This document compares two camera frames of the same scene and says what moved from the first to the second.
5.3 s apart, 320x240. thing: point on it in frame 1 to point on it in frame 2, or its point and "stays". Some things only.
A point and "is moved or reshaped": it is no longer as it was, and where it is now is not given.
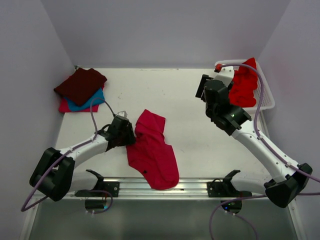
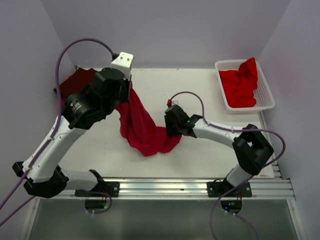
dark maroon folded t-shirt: x=81 y=85 stays
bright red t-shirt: x=242 y=92 stays
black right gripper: x=201 y=92 to x=169 y=131
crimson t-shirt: x=152 y=154 is moved or reshaped
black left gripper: x=130 y=138 to x=127 y=83
